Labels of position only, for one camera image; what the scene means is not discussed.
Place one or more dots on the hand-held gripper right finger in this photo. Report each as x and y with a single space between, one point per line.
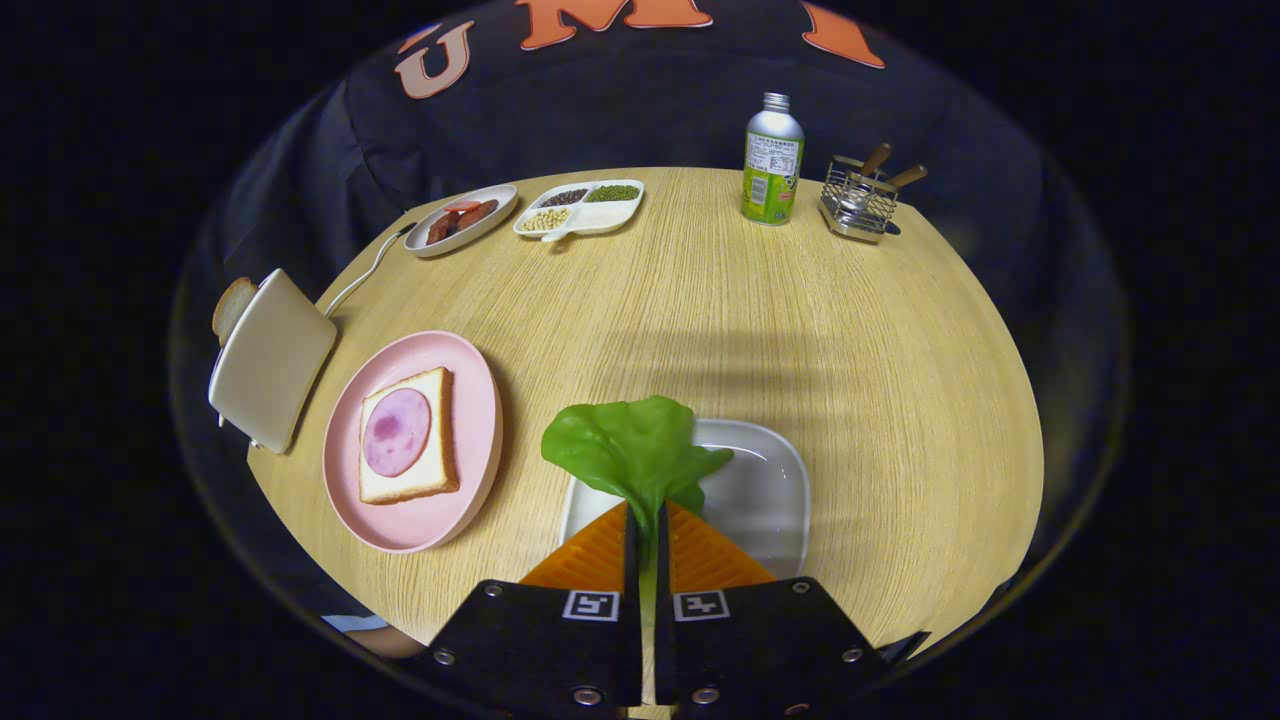
662 570

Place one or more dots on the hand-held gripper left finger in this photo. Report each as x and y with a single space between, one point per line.
633 570

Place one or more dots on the green lettuce leaf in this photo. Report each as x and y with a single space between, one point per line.
630 440

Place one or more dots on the toasted bread slice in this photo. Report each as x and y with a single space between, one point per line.
232 305

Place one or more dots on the white square plate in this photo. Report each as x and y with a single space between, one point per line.
760 490

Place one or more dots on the pink round plate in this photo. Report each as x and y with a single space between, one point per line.
470 400

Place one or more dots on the white bread slice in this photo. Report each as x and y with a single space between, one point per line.
385 485

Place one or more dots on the pink ham slice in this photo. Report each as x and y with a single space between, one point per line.
397 432

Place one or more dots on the person's light blue clothing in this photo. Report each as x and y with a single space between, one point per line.
350 622

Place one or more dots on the white divided dish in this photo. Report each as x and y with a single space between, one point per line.
600 215

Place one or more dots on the pile of yellow beans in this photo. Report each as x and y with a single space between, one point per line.
545 219

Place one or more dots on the pile of green beans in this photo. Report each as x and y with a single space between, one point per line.
612 193

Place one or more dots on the pile of dark beans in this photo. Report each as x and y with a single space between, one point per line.
565 197

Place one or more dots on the brown meat piece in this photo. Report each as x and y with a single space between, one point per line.
442 228
477 214

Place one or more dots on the white round plate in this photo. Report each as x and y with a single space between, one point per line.
495 195

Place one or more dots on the red sausage slice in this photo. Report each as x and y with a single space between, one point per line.
462 206

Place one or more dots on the green labelled metal bottle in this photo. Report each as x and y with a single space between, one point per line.
770 180

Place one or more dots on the white toaster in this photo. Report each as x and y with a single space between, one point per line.
270 360

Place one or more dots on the black backdrop cloth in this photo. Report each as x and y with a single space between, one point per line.
650 110

